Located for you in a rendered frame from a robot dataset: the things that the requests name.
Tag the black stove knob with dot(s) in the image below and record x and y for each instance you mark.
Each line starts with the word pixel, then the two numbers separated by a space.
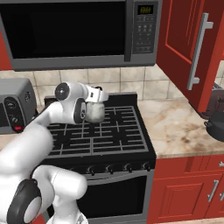
pixel 147 166
pixel 110 168
pixel 93 170
pixel 127 167

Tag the black pot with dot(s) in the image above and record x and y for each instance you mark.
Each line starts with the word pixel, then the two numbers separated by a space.
pixel 216 127

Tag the red drawer front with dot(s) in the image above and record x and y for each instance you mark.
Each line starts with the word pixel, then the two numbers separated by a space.
pixel 207 163

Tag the red wall cabinet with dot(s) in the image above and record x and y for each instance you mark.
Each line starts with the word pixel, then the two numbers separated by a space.
pixel 4 52

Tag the oven door with dark window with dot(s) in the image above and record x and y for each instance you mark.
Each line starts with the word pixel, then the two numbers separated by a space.
pixel 119 195

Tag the black stove with grates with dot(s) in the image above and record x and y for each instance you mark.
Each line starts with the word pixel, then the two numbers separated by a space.
pixel 116 137

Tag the red lower cabinet door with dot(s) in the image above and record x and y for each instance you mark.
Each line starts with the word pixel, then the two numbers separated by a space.
pixel 180 198
pixel 217 208

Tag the grey toaster oven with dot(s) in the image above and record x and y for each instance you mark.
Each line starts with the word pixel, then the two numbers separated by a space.
pixel 14 105

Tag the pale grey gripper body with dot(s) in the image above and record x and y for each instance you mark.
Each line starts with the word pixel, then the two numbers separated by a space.
pixel 95 112

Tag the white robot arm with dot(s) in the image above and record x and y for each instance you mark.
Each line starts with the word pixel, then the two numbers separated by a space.
pixel 23 151

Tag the red cabinet door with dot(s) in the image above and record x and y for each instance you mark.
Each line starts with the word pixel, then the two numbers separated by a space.
pixel 217 208
pixel 180 198
pixel 180 38

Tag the black and grey microwave oven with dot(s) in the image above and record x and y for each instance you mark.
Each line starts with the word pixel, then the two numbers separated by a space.
pixel 73 32

